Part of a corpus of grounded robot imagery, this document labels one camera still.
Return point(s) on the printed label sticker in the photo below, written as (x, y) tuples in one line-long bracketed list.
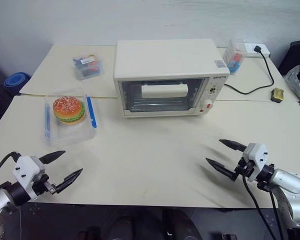
[(221, 63)]

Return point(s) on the tall clear box coloured parts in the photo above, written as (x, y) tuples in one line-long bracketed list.
[(233, 57)]

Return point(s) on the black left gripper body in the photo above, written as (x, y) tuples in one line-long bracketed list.
[(41, 185)]

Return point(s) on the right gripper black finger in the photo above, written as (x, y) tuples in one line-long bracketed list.
[(233, 145), (221, 167)]

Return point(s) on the clear tray with blue handles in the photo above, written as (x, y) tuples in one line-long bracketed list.
[(70, 135)]

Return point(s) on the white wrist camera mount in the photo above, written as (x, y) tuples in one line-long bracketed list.
[(25, 167), (257, 155)]

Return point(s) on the blue container latch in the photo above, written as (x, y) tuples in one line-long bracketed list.
[(92, 112), (48, 122)]

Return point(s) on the clear box of coloured parts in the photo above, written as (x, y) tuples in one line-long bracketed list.
[(88, 67)]

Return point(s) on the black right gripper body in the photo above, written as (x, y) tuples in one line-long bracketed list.
[(246, 168)]

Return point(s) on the white power strip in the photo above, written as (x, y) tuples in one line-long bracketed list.
[(266, 51)]

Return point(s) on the white knob with red mark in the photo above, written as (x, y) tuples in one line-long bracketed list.
[(208, 105)]

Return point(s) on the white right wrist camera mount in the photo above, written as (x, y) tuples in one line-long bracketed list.
[(257, 155)]

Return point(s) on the white toaster oven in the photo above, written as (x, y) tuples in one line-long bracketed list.
[(165, 57)]

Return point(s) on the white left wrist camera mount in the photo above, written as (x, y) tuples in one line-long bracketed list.
[(25, 167)]

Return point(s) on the black chair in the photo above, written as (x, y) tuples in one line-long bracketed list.
[(296, 53)]

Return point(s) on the toy hamburger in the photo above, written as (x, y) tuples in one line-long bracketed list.
[(68, 110)]

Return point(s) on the grey plastic bag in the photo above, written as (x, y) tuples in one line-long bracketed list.
[(297, 82)]

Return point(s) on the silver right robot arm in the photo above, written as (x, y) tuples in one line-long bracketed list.
[(287, 178)]

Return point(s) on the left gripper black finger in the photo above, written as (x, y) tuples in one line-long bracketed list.
[(51, 156), (68, 180)]

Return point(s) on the yellow black sponge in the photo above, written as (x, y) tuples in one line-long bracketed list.
[(277, 94)]

